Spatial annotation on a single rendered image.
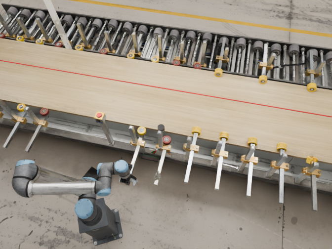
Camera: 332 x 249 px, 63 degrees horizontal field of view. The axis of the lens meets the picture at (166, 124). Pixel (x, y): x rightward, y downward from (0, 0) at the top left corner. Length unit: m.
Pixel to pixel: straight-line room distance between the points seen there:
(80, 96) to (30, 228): 1.58
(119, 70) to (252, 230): 2.23
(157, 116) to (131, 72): 0.62
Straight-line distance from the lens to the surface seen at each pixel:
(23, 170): 2.13
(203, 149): 2.75
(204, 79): 2.87
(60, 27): 3.20
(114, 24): 3.64
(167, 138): 2.47
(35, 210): 3.55
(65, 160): 3.62
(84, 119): 2.96
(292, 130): 2.73
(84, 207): 2.40
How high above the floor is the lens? 3.10
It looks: 60 degrees down
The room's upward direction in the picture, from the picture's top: 3 degrees counter-clockwise
